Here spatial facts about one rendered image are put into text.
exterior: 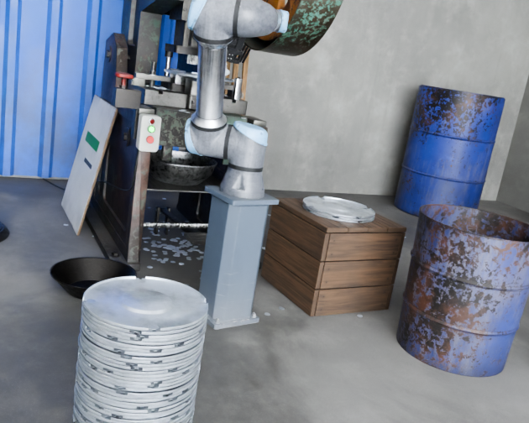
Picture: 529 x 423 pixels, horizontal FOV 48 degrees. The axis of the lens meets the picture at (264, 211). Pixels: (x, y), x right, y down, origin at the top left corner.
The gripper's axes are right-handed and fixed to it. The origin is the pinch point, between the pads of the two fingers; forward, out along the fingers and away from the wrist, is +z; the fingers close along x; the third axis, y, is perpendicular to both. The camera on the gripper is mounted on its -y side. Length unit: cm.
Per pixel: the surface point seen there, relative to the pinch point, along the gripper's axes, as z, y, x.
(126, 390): 13, -56, -125
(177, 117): 17.5, -11.0, -3.9
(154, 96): 16.1, -18.4, 7.0
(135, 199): 45, -26, -23
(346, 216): 18, 42, -60
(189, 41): -3.1, -4.7, 21.2
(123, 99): 12.8, -33.5, -2.9
